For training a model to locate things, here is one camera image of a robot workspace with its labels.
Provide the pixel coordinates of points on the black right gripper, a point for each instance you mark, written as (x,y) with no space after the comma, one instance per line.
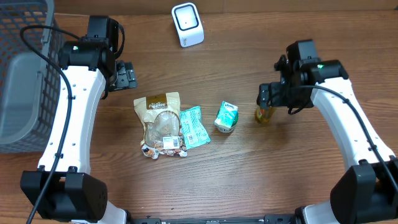
(265,95)

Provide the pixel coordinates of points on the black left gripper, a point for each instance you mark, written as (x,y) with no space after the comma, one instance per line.
(127,76)

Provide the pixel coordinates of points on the yellow dish soap bottle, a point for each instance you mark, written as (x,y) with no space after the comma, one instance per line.
(263,115)

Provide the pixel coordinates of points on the brown snack pouch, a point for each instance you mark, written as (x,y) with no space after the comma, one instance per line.
(160,117)

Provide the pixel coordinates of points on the green tissue canister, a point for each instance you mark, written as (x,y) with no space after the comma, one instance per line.
(227,117)

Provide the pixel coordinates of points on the teal snack packet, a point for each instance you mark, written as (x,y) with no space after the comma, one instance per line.
(193,130)

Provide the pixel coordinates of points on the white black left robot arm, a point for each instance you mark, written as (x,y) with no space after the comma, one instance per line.
(62,187)

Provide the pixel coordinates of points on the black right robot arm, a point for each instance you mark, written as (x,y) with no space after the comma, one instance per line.
(367,192)

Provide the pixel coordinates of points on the white barcode scanner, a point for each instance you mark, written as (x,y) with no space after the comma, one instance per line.
(188,24)

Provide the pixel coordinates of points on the grey plastic mesh basket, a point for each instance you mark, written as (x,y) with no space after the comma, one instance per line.
(29,86)

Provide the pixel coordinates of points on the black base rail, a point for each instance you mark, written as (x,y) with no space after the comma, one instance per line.
(267,219)

